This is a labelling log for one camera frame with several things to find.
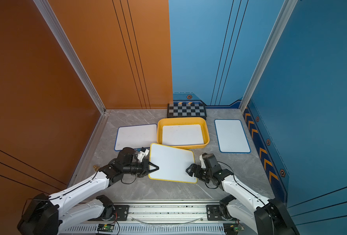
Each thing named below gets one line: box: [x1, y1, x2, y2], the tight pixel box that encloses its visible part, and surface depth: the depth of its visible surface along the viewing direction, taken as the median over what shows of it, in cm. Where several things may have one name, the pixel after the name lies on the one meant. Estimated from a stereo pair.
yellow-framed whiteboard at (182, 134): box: [161, 124, 204, 146], surface depth 108 cm
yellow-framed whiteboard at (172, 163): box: [148, 142, 198, 184], surface depth 95 cm
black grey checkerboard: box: [166, 102, 207, 120], surface depth 118 cm
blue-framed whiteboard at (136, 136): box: [114, 123, 158, 151], surface depth 108 cm
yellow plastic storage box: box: [156, 117, 210, 150], surface depth 108 cm
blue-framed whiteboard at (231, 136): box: [214, 118, 251, 154], surface depth 109 cm
